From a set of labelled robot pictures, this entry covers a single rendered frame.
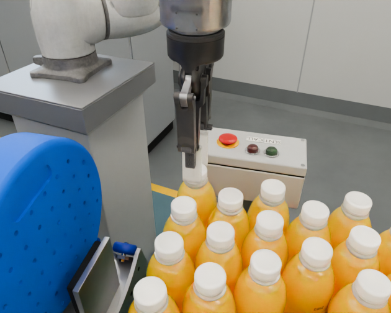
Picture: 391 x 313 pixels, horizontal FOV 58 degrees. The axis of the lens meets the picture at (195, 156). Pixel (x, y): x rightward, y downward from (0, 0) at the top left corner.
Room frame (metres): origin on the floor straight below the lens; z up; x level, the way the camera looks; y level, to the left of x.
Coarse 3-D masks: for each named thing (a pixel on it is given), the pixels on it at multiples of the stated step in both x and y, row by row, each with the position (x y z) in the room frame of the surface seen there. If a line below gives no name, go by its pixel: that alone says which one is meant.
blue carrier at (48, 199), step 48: (0, 144) 0.36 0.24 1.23; (48, 144) 0.38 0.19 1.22; (0, 192) 0.29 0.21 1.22; (48, 192) 0.35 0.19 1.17; (96, 192) 0.45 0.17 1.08; (0, 240) 0.26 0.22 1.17; (48, 240) 0.32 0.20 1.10; (96, 240) 0.42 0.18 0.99; (0, 288) 0.24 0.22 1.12; (48, 288) 0.29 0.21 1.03
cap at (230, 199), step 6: (222, 192) 0.41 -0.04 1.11; (228, 192) 0.41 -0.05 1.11; (234, 192) 0.41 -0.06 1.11; (240, 192) 0.41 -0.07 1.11; (222, 198) 0.40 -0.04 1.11; (228, 198) 0.40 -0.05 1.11; (234, 198) 0.40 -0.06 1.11; (240, 198) 0.40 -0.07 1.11; (222, 204) 0.39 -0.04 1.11; (228, 204) 0.38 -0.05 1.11; (234, 204) 0.38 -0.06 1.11; (240, 204) 0.39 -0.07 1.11; (228, 210) 0.39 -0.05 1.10; (234, 210) 0.39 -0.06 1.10
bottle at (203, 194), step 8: (184, 184) 0.45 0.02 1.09; (192, 184) 0.44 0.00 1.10; (200, 184) 0.44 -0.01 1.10; (208, 184) 0.45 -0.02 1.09; (184, 192) 0.44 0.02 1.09; (192, 192) 0.44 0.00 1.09; (200, 192) 0.44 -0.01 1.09; (208, 192) 0.44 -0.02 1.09; (200, 200) 0.43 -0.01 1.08; (208, 200) 0.43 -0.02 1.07; (216, 200) 0.45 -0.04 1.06; (200, 208) 0.42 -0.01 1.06; (208, 208) 0.43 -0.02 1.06; (200, 216) 0.42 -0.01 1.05; (208, 216) 0.43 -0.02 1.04
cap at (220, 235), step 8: (216, 224) 0.34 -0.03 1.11; (224, 224) 0.34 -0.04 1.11; (208, 232) 0.33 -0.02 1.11; (216, 232) 0.33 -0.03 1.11; (224, 232) 0.33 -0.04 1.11; (232, 232) 0.33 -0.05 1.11; (208, 240) 0.32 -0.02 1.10; (216, 240) 0.31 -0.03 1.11; (224, 240) 0.31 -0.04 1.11; (232, 240) 0.32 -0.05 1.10; (216, 248) 0.31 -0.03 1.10; (224, 248) 0.31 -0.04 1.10
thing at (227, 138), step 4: (220, 136) 0.57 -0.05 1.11; (224, 136) 0.57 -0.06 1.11; (228, 136) 0.57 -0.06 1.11; (232, 136) 0.57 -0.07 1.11; (220, 140) 0.56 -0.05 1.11; (224, 140) 0.56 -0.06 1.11; (228, 140) 0.56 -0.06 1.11; (232, 140) 0.56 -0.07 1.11; (236, 140) 0.56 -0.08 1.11; (228, 144) 0.56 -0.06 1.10
